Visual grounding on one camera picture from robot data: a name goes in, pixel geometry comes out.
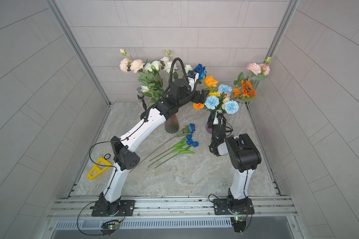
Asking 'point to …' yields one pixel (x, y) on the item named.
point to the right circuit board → (239, 223)
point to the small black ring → (107, 156)
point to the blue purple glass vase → (209, 130)
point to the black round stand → (140, 95)
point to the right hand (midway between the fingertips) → (216, 111)
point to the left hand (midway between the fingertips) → (205, 87)
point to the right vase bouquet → (223, 97)
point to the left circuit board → (109, 227)
